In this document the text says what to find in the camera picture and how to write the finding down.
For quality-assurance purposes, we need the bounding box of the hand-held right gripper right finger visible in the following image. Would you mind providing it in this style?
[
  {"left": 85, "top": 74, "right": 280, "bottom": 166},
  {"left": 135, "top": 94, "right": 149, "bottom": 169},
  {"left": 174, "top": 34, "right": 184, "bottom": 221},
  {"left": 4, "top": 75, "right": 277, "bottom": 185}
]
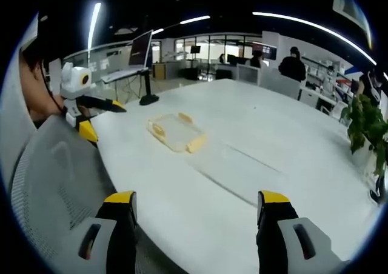
[{"left": 256, "top": 190, "right": 352, "bottom": 274}]

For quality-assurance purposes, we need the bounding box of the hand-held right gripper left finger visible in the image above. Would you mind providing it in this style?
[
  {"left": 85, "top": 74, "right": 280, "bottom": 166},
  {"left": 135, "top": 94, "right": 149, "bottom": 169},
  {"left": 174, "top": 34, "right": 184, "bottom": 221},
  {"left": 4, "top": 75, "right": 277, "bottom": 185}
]
[{"left": 60, "top": 190, "right": 138, "bottom": 274}]

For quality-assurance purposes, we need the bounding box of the clear box with yellow buckle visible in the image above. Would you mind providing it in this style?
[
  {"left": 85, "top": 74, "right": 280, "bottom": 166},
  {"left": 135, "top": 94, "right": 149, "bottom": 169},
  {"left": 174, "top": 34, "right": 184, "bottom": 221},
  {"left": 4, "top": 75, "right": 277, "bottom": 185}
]
[{"left": 147, "top": 112, "right": 208, "bottom": 154}]

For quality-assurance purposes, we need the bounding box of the white standing desk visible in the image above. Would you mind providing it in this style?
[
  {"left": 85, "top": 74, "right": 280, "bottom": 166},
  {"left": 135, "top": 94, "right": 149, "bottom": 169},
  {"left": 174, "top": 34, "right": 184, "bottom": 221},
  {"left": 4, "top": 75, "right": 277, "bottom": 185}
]
[{"left": 101, "top": 67, "right": 150, "bottom": 84}]

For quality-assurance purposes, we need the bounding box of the brown wooden cabinet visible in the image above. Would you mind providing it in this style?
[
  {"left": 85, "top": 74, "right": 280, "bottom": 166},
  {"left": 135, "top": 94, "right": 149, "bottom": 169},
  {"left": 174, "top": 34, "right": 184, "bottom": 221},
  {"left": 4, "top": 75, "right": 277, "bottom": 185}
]
[{"left": 152, "top": 62, "right": 167, "bottom": 81}]

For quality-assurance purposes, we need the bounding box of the grey mesh office chair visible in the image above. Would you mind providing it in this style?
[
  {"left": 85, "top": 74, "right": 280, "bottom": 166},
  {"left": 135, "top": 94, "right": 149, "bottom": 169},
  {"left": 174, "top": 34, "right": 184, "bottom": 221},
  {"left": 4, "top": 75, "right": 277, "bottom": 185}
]
[{"left": 0, "top": 113, "right": 128, "bottom": 274}]

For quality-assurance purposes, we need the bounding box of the long ceiling light strip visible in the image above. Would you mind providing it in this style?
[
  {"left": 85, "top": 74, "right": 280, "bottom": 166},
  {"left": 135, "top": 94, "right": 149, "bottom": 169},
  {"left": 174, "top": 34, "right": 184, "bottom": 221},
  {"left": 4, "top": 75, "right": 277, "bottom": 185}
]
[
  {"left": 87, "top": 2, "right": 102, "bottom": 50},
  {"left": 252, "top": 11, "right": 378, "bottom": 66}
]

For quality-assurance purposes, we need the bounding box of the computer monitor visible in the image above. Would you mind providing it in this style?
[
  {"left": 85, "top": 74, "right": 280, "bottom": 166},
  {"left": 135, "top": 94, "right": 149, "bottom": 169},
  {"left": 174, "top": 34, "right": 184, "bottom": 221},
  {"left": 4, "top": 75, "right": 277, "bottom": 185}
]
[{"left": 128, "top": 30, "right": 154, "bottom": 69}]

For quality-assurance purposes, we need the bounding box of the short ceiling light strip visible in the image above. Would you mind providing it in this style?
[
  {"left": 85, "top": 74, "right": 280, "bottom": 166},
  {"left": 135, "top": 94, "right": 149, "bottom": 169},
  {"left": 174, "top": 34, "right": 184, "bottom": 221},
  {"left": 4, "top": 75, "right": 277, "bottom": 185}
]
[{"left": 179, "top": 15, "right": 211, "bottom": 25}]

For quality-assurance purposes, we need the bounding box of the green potted plant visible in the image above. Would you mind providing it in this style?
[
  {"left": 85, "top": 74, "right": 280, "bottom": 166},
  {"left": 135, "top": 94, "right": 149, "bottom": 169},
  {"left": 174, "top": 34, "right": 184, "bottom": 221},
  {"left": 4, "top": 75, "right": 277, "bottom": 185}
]
[{"left": 339, "top": 93, "right": 388, "bottom": 178}]

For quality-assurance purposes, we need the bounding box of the white desk partition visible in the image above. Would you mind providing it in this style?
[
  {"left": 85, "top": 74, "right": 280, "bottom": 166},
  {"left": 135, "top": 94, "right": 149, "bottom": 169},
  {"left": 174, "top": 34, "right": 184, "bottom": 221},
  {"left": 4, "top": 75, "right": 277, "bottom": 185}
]
[{"left": 236, "top": 63, "right": 262, "bottom": 86}]

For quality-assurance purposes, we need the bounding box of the black cable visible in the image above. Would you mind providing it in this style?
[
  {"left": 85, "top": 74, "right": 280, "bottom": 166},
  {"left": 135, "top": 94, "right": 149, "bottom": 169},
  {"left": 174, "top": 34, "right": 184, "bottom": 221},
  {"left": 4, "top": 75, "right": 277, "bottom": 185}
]
[{"left": 41, "top": 58, "right": 67, "bottom": 115}]

